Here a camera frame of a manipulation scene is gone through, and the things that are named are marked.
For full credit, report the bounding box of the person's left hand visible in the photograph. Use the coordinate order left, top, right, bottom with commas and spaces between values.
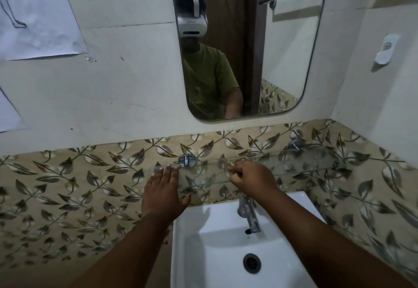
141, 164, 192, 220

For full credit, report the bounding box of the person's right hand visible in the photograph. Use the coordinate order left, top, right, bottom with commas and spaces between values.
228, 160, 282, 202

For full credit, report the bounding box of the person's right forearm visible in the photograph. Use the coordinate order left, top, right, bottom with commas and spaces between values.
258, 189, 417, 288

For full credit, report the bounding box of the person's left forearm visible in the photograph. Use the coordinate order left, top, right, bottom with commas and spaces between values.
67, 211, 183, 288

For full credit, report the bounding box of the chrome basin faucet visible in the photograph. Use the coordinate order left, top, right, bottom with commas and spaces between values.
238, 196, 262, 234

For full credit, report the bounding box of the white ceramic sink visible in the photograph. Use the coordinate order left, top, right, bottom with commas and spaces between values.
170, 191, 328, 288

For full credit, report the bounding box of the metal sink drain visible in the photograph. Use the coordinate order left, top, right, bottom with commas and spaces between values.
243, 253, 262, 275

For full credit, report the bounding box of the small white paper sheet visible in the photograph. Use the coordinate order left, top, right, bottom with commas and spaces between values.
0, 85, 29, 133

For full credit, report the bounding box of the large white paper sheet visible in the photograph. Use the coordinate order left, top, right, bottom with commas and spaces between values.
0, 0, 89, 61

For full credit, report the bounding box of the clear glass wall shelf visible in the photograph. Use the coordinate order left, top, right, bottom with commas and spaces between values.
148, 146, 347, 198

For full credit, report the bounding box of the rounded wall mirror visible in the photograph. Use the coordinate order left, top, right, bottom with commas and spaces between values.
169, 0, 331, 122

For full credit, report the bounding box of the white plastic wall holder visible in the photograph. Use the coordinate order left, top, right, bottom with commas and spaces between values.
374, 33, 401, 66

